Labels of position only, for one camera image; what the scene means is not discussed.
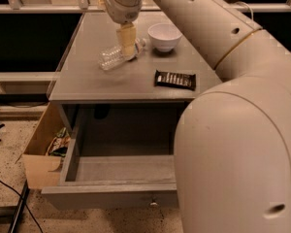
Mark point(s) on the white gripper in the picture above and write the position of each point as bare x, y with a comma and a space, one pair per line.
125, 11

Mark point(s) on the clear plastic water bottle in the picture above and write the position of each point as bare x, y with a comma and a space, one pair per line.
114, 57

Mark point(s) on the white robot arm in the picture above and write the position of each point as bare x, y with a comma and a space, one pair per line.
233, 142

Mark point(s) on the grey open top drawer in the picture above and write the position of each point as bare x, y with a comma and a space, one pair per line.
120, 161

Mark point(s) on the white ceramic bowl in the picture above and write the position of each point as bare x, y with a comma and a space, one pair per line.
164, 36

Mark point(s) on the grey wooden nightstand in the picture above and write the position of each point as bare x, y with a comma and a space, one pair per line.
82, 81

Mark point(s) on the dark snack bar wrapper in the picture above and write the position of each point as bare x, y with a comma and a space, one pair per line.
176, 80

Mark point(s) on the snack bags in box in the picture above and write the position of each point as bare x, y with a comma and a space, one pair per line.
59, 144

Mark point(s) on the brown cardboard box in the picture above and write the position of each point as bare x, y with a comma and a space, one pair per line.
41, 169

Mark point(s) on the black floor bar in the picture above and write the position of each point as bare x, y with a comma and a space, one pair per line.
19, 209

